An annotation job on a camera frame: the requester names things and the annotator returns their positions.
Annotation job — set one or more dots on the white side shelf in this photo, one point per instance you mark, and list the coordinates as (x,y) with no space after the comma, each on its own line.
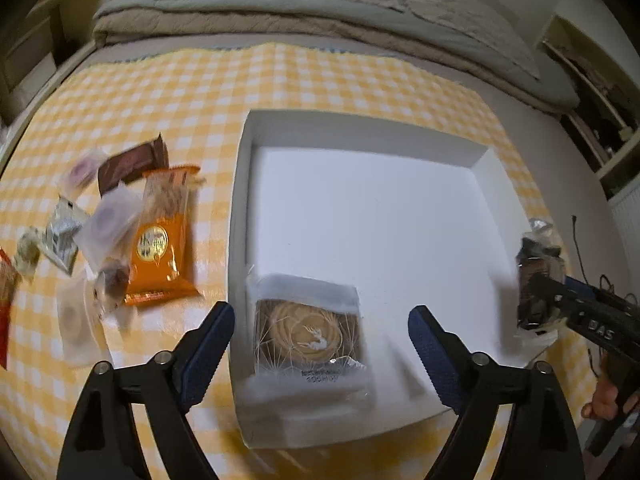
(600,110)

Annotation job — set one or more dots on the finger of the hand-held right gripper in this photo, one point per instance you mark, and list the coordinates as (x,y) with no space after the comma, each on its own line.
(585,290)
(595,322)

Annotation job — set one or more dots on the red snack packet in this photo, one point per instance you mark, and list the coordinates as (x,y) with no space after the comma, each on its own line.
(5,300)

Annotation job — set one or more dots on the clear green-print candy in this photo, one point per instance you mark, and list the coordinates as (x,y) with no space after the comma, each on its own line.
(27,255)

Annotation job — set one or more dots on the white translucent round packet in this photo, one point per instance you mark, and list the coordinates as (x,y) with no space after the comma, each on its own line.
(75,317)

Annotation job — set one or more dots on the white cardboard box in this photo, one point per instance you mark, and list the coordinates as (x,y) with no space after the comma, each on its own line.
(375,220)

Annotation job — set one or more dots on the silver foil packet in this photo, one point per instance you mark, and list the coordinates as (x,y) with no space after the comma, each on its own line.
(60,235)

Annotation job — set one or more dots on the brown chocolate packet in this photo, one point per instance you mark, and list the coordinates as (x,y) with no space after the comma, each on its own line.
(130,162)

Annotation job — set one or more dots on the small purple translucent packet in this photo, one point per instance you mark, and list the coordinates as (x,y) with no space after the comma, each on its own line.
(80,172)

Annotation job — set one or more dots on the orange snack packet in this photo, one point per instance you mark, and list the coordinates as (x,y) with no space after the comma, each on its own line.
(157,245)

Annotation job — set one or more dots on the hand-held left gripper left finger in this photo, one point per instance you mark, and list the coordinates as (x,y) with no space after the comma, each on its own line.
(210,355)

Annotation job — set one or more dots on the clear packet with brown snack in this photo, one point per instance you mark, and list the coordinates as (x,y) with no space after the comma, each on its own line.
(112,280)

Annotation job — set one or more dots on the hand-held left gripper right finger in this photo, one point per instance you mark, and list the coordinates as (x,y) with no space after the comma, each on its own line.
(435,355)

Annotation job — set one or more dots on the person's right hand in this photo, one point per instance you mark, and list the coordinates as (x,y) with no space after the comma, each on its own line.
(602,402)

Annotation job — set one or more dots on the grey beige quilt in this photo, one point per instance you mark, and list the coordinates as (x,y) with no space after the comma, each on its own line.
(300,15)

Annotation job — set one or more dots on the dark snack packet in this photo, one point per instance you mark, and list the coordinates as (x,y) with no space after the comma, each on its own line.
(537,260)

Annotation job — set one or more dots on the white radiator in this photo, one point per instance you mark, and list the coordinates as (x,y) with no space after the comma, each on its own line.
(627,230)

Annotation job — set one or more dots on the yellow checkered blanket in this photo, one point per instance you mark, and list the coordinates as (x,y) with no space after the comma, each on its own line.
(325,80)

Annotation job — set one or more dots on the clear round cookie packet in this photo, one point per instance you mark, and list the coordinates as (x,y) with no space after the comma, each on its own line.
(305,335)

